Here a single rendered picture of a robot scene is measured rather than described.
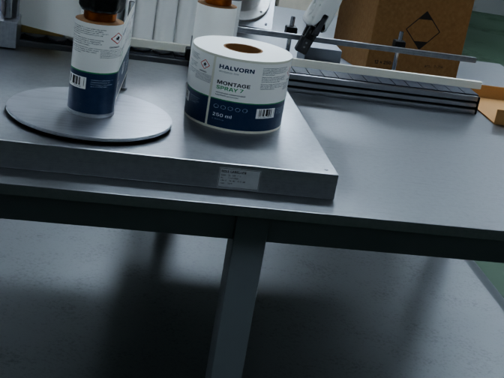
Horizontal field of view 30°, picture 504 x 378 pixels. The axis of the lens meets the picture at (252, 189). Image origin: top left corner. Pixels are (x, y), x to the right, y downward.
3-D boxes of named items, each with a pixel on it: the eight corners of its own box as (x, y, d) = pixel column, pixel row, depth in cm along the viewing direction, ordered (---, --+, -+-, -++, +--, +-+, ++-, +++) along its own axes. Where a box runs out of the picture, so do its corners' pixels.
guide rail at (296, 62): (64, 37, 227) (65, 30, 227) (65, 37, 228) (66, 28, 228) (481, 89, 247) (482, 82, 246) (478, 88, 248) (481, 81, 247)
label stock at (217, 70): (298, 133, 190) (311, 63, 185) (210, 134, 180) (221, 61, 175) (251, 102, 206) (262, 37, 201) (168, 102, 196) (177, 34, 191)
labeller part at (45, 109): (-4, 134, 161) (-4, 127, 161) (14, 85, 190) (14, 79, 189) (175, 153, 167) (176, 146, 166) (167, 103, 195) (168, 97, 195)
